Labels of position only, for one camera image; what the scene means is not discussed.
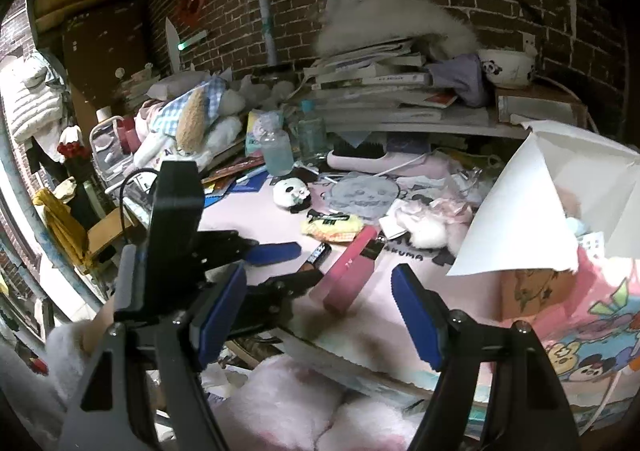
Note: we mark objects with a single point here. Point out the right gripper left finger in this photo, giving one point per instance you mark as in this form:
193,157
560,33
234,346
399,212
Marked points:
215,312

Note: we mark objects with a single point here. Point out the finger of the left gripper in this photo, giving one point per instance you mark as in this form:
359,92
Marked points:
271,254
292,285

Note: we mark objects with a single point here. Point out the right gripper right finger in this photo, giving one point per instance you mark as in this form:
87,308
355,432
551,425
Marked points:
425,314

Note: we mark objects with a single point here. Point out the black gold AA battery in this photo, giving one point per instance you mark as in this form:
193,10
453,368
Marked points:
318,255

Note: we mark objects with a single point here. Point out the pink lipstick tube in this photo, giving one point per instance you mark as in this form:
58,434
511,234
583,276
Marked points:
343,282

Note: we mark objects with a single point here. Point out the panda plush clip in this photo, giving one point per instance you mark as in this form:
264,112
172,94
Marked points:
292,195

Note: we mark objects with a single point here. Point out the blue booklet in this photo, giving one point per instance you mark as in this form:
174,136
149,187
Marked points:
251,184

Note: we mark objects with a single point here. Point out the orange sachet sticks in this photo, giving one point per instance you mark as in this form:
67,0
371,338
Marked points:
236,167

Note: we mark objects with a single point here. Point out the yellow fuzzy hair clip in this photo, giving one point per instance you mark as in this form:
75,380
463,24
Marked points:
334,228

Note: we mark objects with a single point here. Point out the pink ribbon bow puff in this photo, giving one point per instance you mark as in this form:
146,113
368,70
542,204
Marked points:
441,224

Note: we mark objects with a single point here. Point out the clear bottle white cap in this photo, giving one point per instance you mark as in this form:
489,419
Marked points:
275,145

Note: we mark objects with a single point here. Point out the Kotex pad package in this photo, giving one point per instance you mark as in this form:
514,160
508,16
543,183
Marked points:
254,131

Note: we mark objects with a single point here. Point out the clear cartoon acrylic case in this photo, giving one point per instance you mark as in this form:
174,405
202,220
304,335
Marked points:
366,196

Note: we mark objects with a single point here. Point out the dog plush with plaid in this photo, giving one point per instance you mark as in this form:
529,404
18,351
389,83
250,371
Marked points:
194,127

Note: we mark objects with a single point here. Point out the clear bottle teal cap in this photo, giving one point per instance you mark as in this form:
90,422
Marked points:
311,133

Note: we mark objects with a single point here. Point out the pink hair straightening brush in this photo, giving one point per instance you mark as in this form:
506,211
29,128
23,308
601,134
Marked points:
372,158

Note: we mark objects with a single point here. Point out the pink cartoon storage bag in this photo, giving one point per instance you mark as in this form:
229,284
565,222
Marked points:
582,304

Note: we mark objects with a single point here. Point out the white paper sheet in bag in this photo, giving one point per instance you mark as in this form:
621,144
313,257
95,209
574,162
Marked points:
522,225

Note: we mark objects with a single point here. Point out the stack of books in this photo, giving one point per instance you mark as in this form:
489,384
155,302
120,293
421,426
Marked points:
386,88

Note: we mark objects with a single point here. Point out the purple cloth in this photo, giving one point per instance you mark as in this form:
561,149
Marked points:
463,75

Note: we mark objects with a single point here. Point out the white fluffy fur piece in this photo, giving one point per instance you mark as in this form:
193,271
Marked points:
363,23

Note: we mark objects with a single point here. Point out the panda print bowl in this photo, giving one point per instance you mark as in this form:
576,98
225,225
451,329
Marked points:
507,69

